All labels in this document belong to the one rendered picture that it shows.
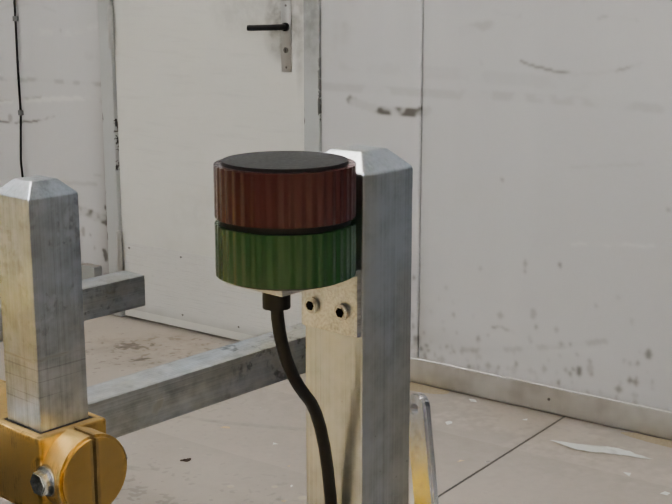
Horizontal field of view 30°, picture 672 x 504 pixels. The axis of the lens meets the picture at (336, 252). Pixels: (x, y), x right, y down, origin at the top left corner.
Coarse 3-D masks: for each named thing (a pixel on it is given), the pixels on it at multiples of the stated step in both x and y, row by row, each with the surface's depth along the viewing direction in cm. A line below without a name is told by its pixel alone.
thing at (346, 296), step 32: (224, 160) 52; (256, 160) 52; (288, 160) 52; (320, 160) 52; (224, 224) 51; (256, 288) 51; (320, 288) 56; (352, 288) 54; (320, 320) 56; (352, 320) 55; (288, 352) 54; (320, 416) 55; (320, 448) 56
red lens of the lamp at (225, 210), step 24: (216, 168) 51; (216, 192) 51; (240, 192) 50; (264, 192) 49; (288, 192) 49; (312, 192) 50; (336, 192) 50; (216, 216) 52; (240, 216) 50; (264, 216) 50; (288, 216) 50; (312, 216) 50; (336, 216) 50
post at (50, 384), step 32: (0, 192) 72; (32, 192) 71; (64, 192) 72; (0, 224) 73; (32, 224) 71; (64, 224) 73; (0, 256) 73; (32, 256) 71; (64, 256) 73; (0, 288) 74; (32, 288) 72; (64, 288) 73; (32, 320) 72; (64, 320) 74; (32, 352) 73; (64, 352) 74; (32, 384) 73; (64, 384) 74; (32, 416) 74; (64, 416) 75
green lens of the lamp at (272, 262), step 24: (216, 240) 52; (240, 240) 50; (264, 240) 50; (288, 240) 50; (312, 240) 50; (336, 240) 51; (216, 264) 52; (240, 264) 51; (264, 264) 50; (288, 264) 50; (312, 264) 50; (336, 264) 51; (264, 288) 50; (288, 288) 50
